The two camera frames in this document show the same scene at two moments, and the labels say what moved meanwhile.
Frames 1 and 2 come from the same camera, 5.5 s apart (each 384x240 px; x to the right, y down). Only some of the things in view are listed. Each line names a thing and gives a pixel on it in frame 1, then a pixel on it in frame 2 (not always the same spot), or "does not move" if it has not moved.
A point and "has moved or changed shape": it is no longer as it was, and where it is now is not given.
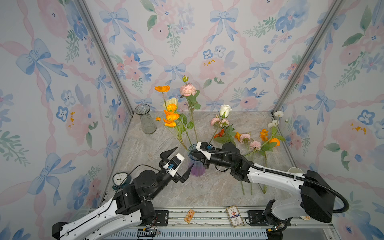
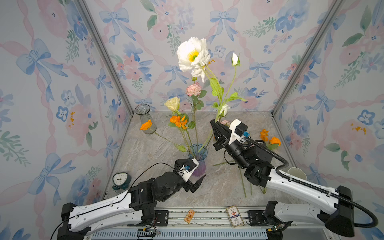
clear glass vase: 148,126 does not move
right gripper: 206,162 to 228,143
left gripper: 167,154 to 188,186
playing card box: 234,216 does not move
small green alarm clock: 120,179 does not move
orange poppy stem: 163,89 to 147,126
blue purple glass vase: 198,169 does not move
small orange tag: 189,215 does not move
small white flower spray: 274,123 to 193,56
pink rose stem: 189,91 has moved or changed shape
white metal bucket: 295,170 does not move
